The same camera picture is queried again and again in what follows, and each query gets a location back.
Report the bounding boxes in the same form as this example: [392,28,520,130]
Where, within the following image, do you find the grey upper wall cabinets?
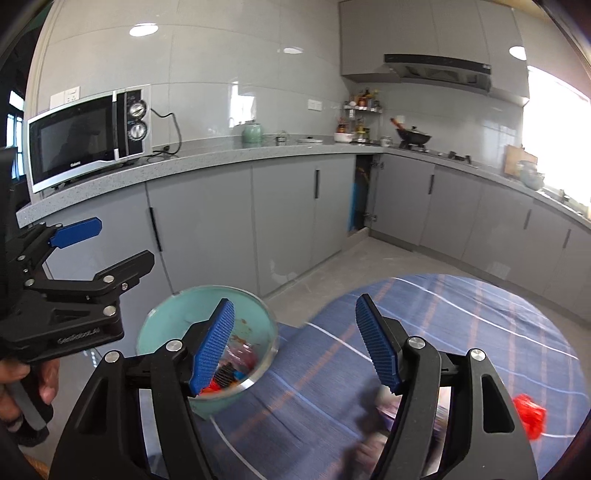
[338,0,532,100]

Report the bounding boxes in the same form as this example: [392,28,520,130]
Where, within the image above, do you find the gas stove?
[397,141,476,162]

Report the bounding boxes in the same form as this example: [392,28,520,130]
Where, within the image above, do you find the silver black microwave oven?
[27,84,153,193]

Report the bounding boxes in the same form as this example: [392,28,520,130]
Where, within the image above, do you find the wooden cutting board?
[503,144,539,178]

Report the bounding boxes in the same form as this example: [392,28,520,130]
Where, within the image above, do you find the grey base cabinets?
[41,152,591,324]

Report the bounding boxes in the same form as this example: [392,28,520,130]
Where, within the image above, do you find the black microwave power cable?
[148,108,182,160]

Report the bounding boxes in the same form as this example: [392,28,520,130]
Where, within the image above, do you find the red plastic bag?
[513,394,547,441]

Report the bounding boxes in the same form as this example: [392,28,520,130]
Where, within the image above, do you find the grey speckled countertop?
[16,138,591,229]

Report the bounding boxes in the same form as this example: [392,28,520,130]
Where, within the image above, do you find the metal spice rack with bottles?
[342,88,385,141]

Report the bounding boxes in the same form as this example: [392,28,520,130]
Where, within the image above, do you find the black range hood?
[384,54,492,93]

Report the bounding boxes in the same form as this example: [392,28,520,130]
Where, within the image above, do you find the black wok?
[390,117,433,148]

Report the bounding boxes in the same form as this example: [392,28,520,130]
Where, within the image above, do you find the blue cylinder inside cabinet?
[349,182,363,232]

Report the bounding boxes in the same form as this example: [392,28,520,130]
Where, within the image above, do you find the person's left hand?
[0,357,61,432]

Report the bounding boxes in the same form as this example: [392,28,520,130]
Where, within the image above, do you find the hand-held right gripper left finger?
[48,298,236,480]

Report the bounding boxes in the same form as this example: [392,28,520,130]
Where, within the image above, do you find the teal round bin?
[136,285,279,420]

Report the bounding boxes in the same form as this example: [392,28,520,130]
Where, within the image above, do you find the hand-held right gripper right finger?
[355,293,539,480]

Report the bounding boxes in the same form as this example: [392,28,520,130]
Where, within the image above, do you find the blue plaid tablecloth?
[191,272,585,480]

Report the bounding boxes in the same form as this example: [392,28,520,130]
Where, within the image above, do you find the green ceramic jar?
[242,121,265,149]

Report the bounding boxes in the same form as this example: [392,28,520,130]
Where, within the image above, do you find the stacked metal bowls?
[517,160,546,191]

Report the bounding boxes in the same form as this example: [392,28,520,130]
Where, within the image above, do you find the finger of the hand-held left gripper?
[16,217,103,288]
[25,250,156,306]

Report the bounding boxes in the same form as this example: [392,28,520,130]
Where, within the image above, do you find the dark framed window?
[4,88,25,178]

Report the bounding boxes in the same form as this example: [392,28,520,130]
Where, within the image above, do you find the bright kitchen window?
[526,65,591,206]

